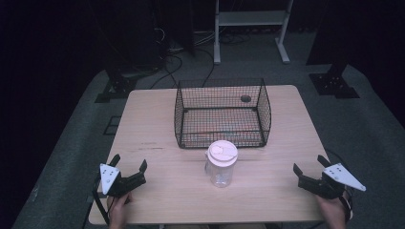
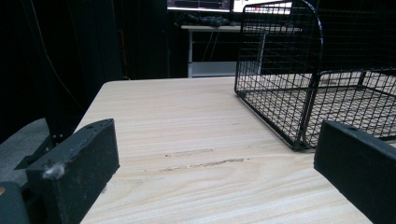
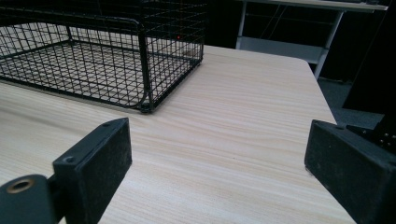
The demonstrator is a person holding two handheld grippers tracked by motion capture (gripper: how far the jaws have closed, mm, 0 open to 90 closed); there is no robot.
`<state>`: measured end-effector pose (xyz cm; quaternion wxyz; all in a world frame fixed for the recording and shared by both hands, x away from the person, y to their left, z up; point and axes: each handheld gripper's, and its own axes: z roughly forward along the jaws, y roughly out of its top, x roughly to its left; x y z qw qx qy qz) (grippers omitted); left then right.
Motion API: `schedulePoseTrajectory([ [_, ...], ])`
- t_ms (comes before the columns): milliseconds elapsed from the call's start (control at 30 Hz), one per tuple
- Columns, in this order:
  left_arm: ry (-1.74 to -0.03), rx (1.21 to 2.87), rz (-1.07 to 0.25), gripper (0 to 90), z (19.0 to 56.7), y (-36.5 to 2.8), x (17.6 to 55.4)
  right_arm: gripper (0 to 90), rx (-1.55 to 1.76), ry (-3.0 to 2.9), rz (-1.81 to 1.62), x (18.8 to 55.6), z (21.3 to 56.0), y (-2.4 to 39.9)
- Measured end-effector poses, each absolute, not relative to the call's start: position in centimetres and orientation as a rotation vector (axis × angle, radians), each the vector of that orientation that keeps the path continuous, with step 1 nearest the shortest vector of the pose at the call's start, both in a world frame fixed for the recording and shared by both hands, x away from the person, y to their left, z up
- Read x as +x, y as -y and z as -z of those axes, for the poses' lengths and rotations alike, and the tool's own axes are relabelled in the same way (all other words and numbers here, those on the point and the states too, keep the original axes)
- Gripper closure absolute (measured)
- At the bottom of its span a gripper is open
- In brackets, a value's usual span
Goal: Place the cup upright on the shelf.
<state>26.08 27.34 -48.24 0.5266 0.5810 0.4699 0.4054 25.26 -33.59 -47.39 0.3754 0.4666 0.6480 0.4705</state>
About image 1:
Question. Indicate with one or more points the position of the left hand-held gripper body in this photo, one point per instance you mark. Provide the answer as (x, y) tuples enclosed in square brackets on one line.
[(125, 183)]

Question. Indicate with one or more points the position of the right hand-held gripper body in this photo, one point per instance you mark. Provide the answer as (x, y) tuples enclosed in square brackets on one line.
[(331, 182)]

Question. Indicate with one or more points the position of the clear plastic jar white lid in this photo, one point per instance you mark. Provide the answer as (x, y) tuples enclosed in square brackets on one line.
[(221, 165)]

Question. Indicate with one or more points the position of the person's left hand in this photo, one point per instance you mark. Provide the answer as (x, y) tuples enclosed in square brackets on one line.
[(119, 210)]

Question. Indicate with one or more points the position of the person's right hand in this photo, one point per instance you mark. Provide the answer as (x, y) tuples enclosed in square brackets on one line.
[(331, 211)]

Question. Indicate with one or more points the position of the black stand base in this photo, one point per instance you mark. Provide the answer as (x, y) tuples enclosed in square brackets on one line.
[(334, 84), (117, 87)]

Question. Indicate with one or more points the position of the small dark round object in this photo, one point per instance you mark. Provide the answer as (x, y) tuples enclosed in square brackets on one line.
[(245, 98)]

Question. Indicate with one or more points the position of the white metal stand frame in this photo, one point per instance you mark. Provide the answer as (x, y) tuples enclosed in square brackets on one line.
[(251, 18)]

